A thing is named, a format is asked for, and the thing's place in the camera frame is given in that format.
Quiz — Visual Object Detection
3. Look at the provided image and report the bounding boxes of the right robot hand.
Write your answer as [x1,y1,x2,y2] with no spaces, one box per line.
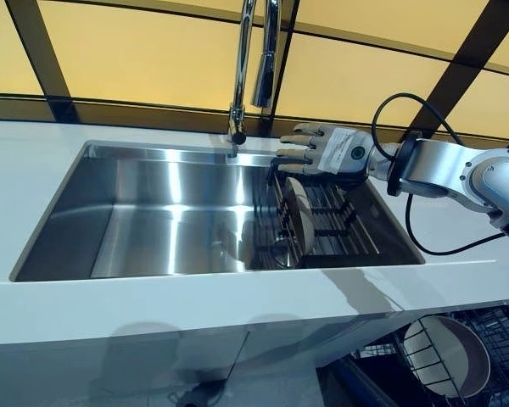
[270,122,373,184]

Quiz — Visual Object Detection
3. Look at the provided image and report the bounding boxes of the deep beige plate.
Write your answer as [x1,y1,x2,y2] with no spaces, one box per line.
[402,315,492,399]

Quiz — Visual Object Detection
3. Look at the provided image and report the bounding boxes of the black dish drying rack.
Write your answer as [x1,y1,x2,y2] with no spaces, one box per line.
[254,167,385,270]

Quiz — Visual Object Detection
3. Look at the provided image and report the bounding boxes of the metal sink drain strainer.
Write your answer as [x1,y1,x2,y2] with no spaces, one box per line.
[269,237,300,270]

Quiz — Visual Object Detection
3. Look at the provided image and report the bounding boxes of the chrome gooseneck faucet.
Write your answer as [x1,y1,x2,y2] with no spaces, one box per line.
[226,0,282,159]

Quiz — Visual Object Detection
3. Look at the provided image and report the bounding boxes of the stainless steel sink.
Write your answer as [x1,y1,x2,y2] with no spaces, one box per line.
[8,139,427,283]

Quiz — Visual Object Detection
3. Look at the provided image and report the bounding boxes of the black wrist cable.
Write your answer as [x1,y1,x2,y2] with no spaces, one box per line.
[371,92,509,256]

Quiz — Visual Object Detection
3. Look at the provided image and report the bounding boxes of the black wire dishwasher rack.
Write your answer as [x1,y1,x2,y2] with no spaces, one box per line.
[355,304,509,407]

